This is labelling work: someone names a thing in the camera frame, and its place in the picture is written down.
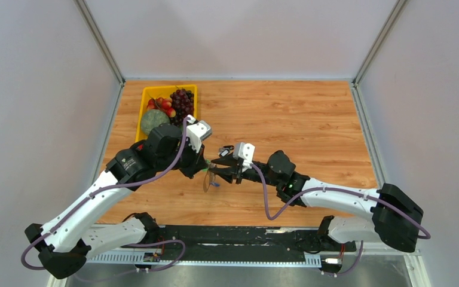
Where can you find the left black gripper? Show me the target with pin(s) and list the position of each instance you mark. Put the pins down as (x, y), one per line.
(198, 161)

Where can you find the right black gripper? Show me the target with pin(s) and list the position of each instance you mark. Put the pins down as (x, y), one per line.
(229, 173)

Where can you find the black key tag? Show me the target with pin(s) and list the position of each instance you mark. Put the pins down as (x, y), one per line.
(226, 150)

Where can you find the green key tag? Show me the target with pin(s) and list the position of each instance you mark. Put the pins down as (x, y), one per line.
(209, 164)

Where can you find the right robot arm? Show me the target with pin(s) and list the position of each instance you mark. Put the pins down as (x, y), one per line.
(383, 214)

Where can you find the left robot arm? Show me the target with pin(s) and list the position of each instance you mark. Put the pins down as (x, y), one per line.
(65, 243)

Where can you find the green netted melon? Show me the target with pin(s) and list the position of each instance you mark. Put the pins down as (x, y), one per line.
(152, 119)

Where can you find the dark red grape bunch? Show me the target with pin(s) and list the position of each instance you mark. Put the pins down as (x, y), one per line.
(181, 105)

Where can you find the red peach cluster with stem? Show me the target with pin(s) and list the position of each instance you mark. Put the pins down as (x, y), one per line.
(162, 104)

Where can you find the yellow plastic tray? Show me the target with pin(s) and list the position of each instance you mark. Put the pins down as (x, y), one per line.
(165, 92)

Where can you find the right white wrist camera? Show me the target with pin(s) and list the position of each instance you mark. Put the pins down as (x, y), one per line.
(243, 153)

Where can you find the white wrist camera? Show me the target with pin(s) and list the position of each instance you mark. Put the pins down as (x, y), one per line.
(197, 131)
(243, 153)

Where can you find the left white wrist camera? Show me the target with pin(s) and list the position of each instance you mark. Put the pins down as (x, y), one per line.
(197, 131)

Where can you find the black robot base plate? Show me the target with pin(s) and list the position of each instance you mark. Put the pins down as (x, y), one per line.
(242, 244)

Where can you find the aluminium frame post left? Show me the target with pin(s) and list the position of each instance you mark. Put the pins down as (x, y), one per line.
(100, 41)

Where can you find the aluminium frame post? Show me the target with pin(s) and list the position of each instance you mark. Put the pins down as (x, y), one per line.
(388, 25)
(100, 41)

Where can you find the aluminium frame post right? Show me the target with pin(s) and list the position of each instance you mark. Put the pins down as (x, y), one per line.
(388, 25)

